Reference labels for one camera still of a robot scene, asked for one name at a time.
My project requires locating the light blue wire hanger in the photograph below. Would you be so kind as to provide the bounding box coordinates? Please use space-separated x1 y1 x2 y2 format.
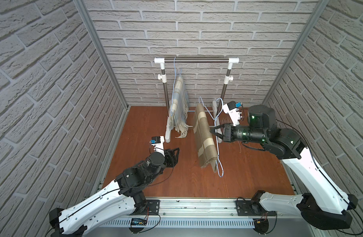
171 57 179 102
197 96 225 178

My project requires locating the small electronics board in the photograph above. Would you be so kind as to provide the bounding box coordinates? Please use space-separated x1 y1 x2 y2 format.
129 218 148 233
253 219 269 235

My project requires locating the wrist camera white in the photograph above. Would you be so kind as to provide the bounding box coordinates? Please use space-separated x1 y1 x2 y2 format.
150 136 165 156
223 101 242 126

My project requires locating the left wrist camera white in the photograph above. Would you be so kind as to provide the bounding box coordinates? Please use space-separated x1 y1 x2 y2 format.
150 136 165 156

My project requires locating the aluminium front rail frame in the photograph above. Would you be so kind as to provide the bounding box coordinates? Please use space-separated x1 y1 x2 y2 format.
99 198 302 235

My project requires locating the aluminium corner post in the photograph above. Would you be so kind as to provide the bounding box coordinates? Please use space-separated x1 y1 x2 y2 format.
74 0 130 110
261 0 330 105

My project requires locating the left small electronics board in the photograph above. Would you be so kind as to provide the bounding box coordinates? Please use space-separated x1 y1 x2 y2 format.
129 218 148 233

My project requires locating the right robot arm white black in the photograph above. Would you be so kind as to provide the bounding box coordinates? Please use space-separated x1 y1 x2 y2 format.
210 101 358 233

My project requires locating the right aluminium corner post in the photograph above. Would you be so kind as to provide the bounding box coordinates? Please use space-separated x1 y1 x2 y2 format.
261 0 330 105

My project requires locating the brown beige plaid scarf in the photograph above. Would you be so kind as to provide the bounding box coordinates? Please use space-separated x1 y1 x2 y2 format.
193 104 218 173

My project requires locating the left aluminium corner post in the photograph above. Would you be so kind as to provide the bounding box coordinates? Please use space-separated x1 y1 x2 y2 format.
74 0 130 110

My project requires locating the white steel clothes rack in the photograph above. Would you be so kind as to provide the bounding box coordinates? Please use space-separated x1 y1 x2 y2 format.
153 57 239 143

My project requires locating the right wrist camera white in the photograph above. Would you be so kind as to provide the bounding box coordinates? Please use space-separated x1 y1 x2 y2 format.
223 101 242 126

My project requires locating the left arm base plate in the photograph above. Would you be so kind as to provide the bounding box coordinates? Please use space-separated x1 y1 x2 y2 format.
131 199 161 215

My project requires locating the blue cream plaid scarf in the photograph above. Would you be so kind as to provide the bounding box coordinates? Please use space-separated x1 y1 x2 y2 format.
167 75 189 138

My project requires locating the right small electronics board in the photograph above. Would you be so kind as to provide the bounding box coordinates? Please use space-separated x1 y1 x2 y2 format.
253 219 269 235

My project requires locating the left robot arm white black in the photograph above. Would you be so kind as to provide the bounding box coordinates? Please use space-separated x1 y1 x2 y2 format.
49 148 180 237

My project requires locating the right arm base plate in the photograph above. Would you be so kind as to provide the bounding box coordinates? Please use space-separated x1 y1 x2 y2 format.
235 198 277 217

